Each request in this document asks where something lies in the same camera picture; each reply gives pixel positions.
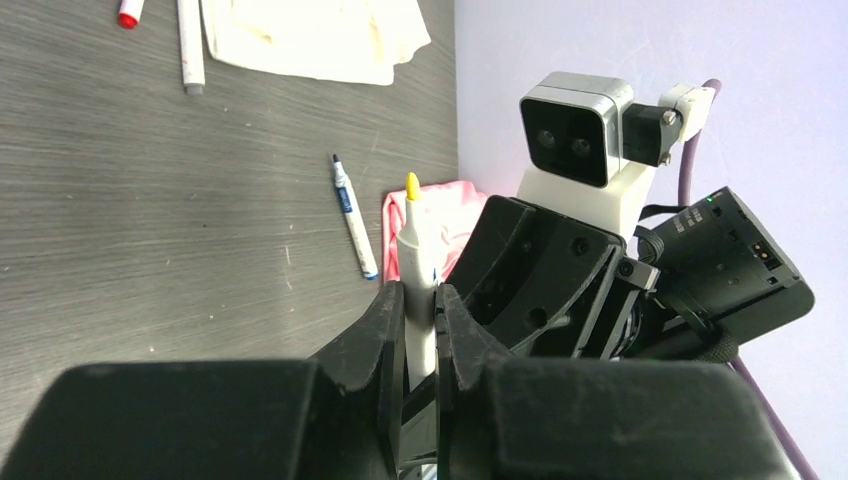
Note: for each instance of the white pen yellow end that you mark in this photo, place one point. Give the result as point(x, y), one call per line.
point(419, 274)

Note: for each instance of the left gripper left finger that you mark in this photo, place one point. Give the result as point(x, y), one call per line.
point(334, 415)

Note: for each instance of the white acrylic marker grey tip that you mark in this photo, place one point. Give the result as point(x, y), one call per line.
point(191, 46)

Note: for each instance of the white blue marker pen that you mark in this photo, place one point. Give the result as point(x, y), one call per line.
point(354, 220)

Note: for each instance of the white folded cloth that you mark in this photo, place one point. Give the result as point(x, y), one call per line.
point(358, 42)

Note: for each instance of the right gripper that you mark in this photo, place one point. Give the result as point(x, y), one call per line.
point(546, 285)

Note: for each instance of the white red marker pen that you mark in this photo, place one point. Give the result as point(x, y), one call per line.
point(129, 13)

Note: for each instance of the pink cloth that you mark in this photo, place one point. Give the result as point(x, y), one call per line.
point(452, 210)

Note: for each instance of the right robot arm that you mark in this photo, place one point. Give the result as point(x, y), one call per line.
point(706, 280)

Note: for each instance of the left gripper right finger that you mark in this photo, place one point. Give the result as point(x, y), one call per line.
point(501, 416)

